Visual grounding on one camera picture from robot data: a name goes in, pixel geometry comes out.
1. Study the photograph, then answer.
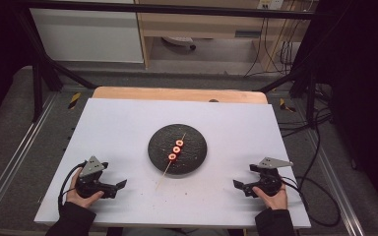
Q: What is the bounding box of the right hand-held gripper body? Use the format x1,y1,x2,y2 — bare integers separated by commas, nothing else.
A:
249,156,294,198

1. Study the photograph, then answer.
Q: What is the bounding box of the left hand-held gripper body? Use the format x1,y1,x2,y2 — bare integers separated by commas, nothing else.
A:
75,155,118,200

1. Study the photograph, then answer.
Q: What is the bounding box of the person's right hand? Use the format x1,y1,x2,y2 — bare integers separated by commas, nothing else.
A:
252,185,288,211

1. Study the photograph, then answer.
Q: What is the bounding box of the person's left hand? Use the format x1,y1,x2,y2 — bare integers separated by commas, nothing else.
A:
65,168,105,209

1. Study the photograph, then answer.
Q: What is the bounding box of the thin wooden skewer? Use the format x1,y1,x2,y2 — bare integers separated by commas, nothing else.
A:
155,132,188,192

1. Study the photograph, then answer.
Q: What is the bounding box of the black round plate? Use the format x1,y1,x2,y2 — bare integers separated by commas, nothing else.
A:
147,123,209,176

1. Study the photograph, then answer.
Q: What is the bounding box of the wooden board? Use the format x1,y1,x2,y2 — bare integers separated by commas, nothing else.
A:
92,86,269,105

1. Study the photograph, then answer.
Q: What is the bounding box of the black curtain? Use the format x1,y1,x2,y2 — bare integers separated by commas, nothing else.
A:
0,0,35,132
303,0,378,217

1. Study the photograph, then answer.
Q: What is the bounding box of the white cabinet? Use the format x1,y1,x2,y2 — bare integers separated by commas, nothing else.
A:
29,0,145,64

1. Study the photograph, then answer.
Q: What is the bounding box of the light wooden desk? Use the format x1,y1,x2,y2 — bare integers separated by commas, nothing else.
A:
134,0,313,71

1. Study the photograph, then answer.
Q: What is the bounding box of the left hand-held gripper black cable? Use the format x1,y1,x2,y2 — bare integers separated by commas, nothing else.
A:
57,161,88,212

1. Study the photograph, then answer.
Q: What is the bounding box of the hand-held gripper black cable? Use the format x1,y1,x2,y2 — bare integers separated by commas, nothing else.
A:
281,126,342,228
57,161,88,212

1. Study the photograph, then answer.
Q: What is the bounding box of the right hand-held gripper black cable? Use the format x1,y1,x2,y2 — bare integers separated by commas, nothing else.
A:
281,126,342,228

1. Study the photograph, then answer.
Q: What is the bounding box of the aluminium rail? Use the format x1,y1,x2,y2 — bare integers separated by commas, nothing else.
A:
308,129,366,236
0,92,59,224

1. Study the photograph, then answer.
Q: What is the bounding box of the black metal frame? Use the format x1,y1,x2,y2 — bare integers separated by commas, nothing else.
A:
13,0,329,127

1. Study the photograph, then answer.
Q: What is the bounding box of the bundle of black cables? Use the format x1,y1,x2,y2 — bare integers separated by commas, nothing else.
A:
243,13,311,79

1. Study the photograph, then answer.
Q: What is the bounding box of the white wall socket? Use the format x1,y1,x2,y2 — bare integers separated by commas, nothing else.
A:
256,0,285,11

